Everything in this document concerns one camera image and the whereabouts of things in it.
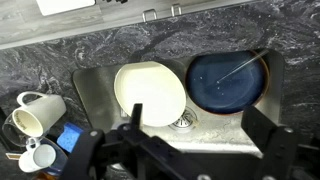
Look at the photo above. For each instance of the dark blue glazed plate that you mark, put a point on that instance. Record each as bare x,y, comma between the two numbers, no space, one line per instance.
226,83

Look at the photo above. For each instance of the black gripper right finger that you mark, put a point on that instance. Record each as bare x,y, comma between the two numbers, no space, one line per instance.
266,140

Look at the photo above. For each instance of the white printed mug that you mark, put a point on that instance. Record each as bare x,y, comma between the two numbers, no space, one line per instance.
43,155

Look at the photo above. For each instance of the white paper booklet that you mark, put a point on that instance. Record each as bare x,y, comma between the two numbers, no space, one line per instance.
63,6

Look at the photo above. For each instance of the cream ceramic mug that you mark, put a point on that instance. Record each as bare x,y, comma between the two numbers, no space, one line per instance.
43,111

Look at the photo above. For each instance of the round clear glass cup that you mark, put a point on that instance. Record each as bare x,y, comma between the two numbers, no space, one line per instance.
9,134

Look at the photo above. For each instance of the cream round plate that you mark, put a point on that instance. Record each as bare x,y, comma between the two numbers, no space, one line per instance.
150,90

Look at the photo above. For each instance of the navy plate under mug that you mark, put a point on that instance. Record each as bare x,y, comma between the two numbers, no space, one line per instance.
62,160

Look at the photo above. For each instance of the blue sponge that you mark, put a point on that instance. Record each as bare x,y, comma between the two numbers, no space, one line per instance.
70,136

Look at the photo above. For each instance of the stainless steel sink basin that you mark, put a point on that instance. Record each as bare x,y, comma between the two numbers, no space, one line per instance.
100,100

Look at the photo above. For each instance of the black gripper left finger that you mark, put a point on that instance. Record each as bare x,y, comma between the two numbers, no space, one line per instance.
136,115

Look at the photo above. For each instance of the steel sink drain strainer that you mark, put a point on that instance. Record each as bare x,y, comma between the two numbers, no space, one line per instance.
187,121

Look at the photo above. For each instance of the white base cabinets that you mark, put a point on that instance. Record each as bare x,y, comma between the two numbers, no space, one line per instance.
66,35

